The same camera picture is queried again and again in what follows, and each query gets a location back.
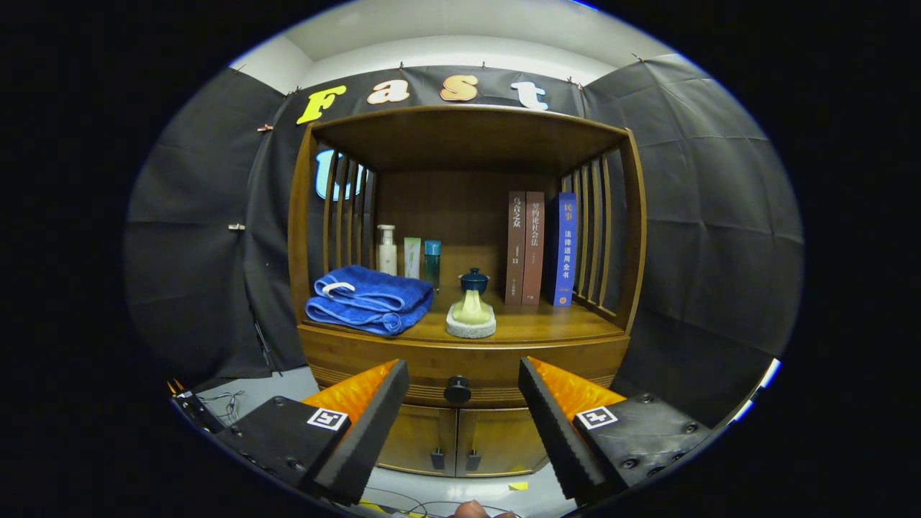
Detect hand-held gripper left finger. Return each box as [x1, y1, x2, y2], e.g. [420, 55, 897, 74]
[216, 358, 411, 506]

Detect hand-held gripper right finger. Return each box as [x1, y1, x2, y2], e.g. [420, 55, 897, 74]
[518, 356, 713, 503]

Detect wooden drawer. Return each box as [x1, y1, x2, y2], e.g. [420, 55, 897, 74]
[301, 344, 628, 409]

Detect wooden countertop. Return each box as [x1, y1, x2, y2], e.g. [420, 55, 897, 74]
[299, 284, 627, 346]

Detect wooden cabinet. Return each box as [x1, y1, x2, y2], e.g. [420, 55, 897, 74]
[288, 105, 647, 479]

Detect black stand pole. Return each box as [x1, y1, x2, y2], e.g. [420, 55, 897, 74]
[252, 309, 283, 376]

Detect blue folded towel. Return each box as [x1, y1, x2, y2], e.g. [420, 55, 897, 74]
[305, 265, 435, 337]

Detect white pump bottle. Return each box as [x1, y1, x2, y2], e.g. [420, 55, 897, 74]
[377, 224, 398, 276]

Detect dark floor equipment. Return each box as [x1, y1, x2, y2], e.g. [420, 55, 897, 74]
[168, 380, 225, 434]

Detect blue book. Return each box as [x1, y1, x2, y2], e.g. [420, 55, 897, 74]
[545, 192, 578, 307]

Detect reddish brown book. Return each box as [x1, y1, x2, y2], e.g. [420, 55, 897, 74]
[522, 191, 545, 306]

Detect dark brown book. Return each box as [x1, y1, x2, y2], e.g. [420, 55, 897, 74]
[506, 191, 527, 305]

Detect white board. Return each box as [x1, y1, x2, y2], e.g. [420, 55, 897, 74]
[734, 358, 782, 425]

